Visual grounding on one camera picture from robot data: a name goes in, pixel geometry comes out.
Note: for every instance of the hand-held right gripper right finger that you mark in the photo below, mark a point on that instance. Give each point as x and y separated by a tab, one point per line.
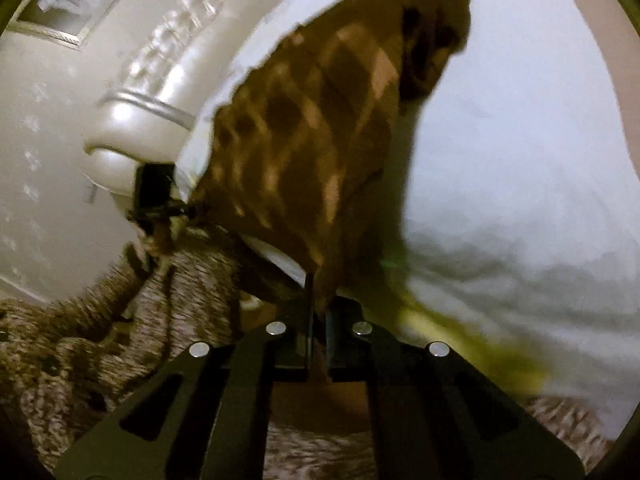
332	350

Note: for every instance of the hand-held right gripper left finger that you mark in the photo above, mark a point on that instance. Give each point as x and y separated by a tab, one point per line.
302	355

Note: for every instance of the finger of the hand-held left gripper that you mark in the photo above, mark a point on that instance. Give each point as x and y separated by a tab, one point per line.
152	185

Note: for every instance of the brown plaid pants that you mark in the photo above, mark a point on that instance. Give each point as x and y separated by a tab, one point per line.
310	135

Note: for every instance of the cream tufted headboard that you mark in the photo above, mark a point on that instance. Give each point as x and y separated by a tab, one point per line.
150	150

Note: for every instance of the brown patterned rug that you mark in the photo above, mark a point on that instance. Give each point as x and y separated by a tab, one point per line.
75	360

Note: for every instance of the bed with patterned sheet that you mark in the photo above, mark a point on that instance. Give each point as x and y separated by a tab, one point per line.
500	160

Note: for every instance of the framed wall picture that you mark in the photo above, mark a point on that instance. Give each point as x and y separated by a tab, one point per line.
75	0

